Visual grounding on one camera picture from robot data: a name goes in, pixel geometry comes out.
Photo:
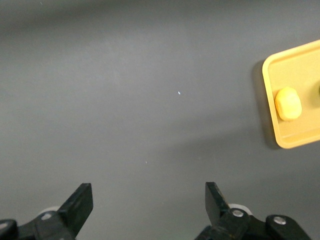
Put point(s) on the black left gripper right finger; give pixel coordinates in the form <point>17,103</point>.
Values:
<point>217,210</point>

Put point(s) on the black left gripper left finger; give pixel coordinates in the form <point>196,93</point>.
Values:
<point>77,210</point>

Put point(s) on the yellow potato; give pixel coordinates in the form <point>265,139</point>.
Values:
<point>288,105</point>

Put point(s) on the yellow plastic tray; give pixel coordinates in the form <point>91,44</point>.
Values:
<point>295,130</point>

